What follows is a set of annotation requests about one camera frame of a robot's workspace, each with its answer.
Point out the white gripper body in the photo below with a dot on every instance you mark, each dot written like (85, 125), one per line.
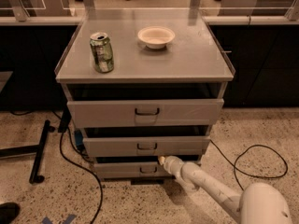
(172, 164)

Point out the grey bottom drawer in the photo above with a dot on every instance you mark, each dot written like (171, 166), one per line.
(129, 170)

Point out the grey drawer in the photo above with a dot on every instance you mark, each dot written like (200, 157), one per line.
(129, 170)
(130, 113)
(145, 146)

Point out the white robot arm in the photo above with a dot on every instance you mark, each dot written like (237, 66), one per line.
(259, 203)

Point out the grey middle drawer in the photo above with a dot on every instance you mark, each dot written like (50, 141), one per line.
(145, 146)

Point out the grey top drawer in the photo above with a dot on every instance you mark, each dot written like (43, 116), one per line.
(130, 113)

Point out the grey drawer cabinet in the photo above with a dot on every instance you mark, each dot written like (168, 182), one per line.
(192, 66)

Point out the blue power box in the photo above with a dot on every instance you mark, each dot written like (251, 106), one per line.
(78, 140)

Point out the white paper bowl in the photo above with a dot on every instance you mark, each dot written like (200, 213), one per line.
(156, 37)

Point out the black metal stand base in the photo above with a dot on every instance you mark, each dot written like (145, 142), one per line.
(36, 150)

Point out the green soda can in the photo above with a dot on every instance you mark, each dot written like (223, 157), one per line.
(102, 52)

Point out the black shoe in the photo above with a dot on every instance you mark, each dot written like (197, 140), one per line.
(8, 212)

